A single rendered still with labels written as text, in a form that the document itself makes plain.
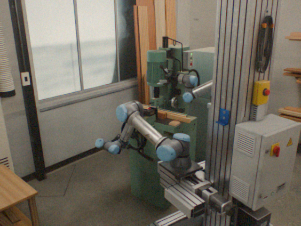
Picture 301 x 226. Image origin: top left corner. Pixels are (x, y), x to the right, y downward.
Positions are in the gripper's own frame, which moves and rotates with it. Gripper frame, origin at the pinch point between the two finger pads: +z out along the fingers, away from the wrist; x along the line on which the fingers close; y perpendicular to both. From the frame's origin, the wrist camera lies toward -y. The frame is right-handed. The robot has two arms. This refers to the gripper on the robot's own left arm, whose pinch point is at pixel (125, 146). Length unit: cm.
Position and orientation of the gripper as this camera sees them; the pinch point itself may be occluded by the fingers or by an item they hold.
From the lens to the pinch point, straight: 260.8
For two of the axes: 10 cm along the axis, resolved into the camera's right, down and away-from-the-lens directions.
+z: 5.2, 2.2, 8.2
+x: 7.8, 2.8, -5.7
